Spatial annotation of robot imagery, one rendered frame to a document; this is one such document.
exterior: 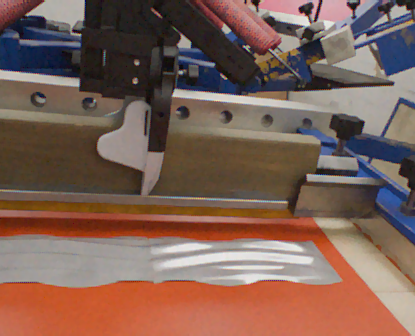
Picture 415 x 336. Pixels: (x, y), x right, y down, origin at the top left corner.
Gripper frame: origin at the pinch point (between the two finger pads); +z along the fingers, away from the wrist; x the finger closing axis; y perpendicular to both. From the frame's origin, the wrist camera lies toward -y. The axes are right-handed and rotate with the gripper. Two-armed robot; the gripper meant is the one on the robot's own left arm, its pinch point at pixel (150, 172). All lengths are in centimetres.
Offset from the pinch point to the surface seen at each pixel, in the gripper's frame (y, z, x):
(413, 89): -200, 21, -213
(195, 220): -5.5, 5.3, 0.3
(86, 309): 5.5, 5.3, 14.1
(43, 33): 22, -1, -94
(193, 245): -4.1, 4.7, 6.2
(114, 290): 3.4, 5.3, 11.9
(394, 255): -25.3, 4.4, 8.0
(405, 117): -194, 38, -204
